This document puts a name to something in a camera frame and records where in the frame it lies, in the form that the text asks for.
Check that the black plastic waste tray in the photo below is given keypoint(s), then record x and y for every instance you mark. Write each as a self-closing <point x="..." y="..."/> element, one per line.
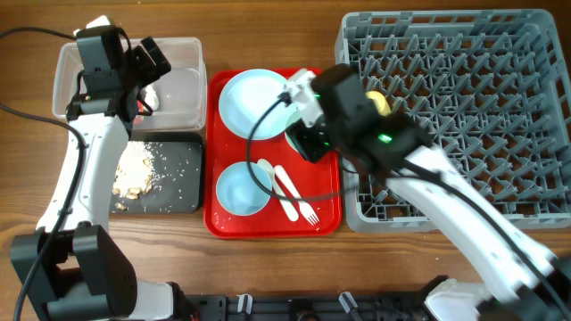
<point x="178" y="178"/>

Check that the white tissue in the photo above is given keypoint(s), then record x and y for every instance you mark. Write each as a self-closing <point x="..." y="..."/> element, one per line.
<point x="150" y="97"/>

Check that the light blue round plate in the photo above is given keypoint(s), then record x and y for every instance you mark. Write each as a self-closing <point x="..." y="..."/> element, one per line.
<point x="244" y="99"/>

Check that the red plastic serving tray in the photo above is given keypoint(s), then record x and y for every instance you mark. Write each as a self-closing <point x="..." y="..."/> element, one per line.
<point x="224" y="149"/>

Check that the red snack wrapper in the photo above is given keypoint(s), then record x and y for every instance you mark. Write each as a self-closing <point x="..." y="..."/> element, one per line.
<point x="144" y="109"/>

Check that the mint green bowl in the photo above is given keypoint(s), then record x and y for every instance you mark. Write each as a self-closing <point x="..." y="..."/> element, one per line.
<point x="295" y="131"/>

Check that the yellow plastic cup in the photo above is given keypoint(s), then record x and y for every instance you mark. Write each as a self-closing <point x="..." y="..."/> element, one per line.
<point x="379" y="100"/>

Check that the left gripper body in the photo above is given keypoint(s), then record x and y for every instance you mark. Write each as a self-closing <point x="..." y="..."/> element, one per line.
<point x="140" y="69"/>

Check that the leftover rice and food scraps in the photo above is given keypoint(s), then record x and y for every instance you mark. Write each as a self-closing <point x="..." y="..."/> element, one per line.
<point x="134" y="174"/>

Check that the cream plastic fork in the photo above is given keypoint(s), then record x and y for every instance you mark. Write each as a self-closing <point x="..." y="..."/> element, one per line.
<point x="306" y="210"/>

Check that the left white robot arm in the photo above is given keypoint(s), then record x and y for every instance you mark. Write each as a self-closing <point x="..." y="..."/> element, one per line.
<point x="69" y="267"/>

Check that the small light blue bowl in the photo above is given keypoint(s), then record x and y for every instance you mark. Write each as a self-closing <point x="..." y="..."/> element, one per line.
<point x="237" y="193"/>

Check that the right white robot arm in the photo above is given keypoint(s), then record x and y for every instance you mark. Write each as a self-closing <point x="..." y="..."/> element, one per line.
<point x="521" y="279"/>

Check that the grey plastic dishwasher rack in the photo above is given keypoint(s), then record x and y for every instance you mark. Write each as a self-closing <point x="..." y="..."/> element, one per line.
<point x="493" y="89"/>

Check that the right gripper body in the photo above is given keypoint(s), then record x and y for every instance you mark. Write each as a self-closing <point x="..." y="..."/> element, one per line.
<point x="316" y="141"/>

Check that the clear plastic waste bin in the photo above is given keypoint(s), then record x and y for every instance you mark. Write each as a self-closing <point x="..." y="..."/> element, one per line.
<point x="181" y="93"/>

